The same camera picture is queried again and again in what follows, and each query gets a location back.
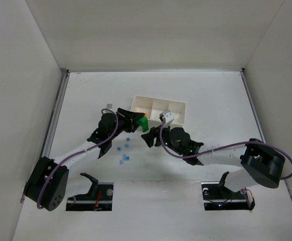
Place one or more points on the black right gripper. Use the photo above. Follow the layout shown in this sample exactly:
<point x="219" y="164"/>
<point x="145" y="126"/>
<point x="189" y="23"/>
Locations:
<point x="157" y="136"/>

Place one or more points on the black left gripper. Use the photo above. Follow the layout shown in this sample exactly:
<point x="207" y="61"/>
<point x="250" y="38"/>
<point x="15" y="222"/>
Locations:
<point x="130" y="120"/>

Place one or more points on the green lego brick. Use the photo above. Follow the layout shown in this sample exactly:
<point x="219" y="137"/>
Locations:
<point x="144" y="124"/>

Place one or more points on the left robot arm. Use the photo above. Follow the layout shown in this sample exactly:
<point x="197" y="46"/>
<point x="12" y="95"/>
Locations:
<point x="47" y="183"/>

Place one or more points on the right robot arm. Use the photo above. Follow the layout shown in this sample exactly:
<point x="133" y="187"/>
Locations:
<point x="258" y="162"/>

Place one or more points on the white three-compartment plastic container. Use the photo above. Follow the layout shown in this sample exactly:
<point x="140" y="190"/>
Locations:
<point x="153" y="107"/>

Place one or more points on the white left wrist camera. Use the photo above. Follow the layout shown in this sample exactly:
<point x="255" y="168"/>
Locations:
<point x="109" y="106"/>

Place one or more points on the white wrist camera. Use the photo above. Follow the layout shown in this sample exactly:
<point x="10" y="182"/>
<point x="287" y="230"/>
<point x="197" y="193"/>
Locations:
<point x="109" y="106"/>
<point x="167" y="118"/>

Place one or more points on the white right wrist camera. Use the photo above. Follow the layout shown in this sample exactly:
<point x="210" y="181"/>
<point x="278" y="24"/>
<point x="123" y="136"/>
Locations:
<point x="167" y="118"/>

